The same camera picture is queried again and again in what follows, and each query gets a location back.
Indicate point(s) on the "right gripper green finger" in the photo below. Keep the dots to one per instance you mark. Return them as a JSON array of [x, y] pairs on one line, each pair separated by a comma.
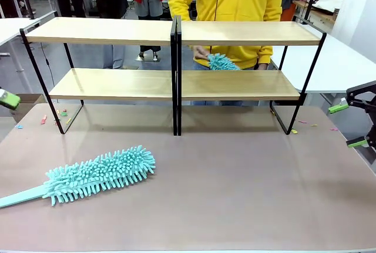
[[370, 129], [359, 90]]

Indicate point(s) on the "large teal chenille duster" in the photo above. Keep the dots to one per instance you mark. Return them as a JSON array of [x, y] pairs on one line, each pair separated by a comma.
[[102, 170]]

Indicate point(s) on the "small teal chenille duster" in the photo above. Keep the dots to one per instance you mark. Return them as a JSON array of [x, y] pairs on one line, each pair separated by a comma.
[[221, 62]]

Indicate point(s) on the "person's left forearm yellow sleeve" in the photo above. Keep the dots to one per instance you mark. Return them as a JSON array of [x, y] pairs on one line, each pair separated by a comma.
[[265, 55]]

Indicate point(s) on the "person's right forearm yellow sleeve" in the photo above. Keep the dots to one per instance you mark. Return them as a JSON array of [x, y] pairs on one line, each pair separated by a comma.
[[179, 6]]

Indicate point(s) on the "person's left hand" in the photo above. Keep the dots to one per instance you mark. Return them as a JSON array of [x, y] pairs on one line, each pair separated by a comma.
[[263, 66]]

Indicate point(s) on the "person's right hand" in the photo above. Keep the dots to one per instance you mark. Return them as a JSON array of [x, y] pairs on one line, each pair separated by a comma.
[[202, 53]]

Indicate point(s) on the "brown cardboard box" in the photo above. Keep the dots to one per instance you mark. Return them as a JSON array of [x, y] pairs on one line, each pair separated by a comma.
[[32, 98]]

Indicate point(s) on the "blue paper scrap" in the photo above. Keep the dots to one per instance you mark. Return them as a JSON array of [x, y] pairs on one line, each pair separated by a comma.
[[19, 126]]

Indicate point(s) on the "white side table grey legs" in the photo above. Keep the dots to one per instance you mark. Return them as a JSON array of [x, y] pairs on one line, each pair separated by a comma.
[[337, 65]]

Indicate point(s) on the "white sheet on bench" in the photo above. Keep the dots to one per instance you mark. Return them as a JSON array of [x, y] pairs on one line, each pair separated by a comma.
[[326, 0]]

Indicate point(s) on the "wooden workbench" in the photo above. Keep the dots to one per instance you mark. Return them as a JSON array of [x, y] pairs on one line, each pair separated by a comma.
[[299, 3]]

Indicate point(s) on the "wooden two-tier shelf black frame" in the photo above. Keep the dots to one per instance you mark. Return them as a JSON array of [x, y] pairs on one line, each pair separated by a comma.
[[102, 33], [249, 34]]

